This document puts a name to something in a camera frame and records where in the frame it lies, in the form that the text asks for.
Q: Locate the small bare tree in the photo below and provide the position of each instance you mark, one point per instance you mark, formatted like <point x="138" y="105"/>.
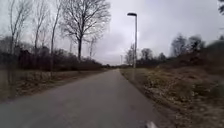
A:
<point x="91" y="50"/>

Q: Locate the grey street lamp pole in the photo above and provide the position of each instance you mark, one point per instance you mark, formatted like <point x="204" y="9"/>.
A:
<point x="135" y="50"/>

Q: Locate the group of distant trees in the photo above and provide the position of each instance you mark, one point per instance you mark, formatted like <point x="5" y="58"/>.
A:
<point x="146" y="55"/>

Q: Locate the large bare tree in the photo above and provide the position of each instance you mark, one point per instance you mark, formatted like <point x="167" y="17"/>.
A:
<point x="79" y="46"/>

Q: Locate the grey asphalt path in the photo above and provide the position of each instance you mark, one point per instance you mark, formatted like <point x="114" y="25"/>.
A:
<point x="100" y="100"/>

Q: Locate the dark wood line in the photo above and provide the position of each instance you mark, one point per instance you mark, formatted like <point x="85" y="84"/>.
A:
<point x="66" y="61"/>

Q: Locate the robot's own part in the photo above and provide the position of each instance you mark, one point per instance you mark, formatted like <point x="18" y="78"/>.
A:
<point x="151" y="125"/>

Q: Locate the thin bare tree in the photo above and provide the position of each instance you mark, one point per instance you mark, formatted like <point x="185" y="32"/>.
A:
<point x="36" y="40"/>
<point x="14" y="43"/>

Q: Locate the dry grass field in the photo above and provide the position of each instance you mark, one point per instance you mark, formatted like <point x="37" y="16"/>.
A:
<point x="186" y="95"/>

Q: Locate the grass verge with dead leaves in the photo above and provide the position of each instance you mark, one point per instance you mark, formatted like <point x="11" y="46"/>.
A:
<point x="33" y="81"/>

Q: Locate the dark bushes and trees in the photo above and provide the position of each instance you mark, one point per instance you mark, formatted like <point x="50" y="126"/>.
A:
<point x="200" y="53"/>

